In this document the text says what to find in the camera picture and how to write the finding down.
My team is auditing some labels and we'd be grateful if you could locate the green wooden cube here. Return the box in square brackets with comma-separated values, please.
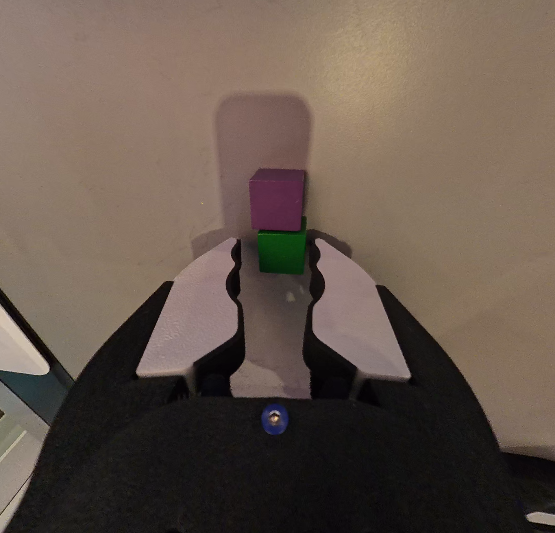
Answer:
[257, 216, 308, 275]

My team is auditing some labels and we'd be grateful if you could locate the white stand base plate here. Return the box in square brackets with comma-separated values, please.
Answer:
[0, 302, 49, 377]

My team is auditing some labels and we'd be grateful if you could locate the purple wooden cube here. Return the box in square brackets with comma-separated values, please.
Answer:
[249, 168, 306, 233]

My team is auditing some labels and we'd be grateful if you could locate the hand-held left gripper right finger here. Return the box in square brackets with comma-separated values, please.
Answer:
[304, 237, 412, 383]

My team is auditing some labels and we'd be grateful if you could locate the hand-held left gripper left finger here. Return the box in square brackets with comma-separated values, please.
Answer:
[135, 239, 246, 383]

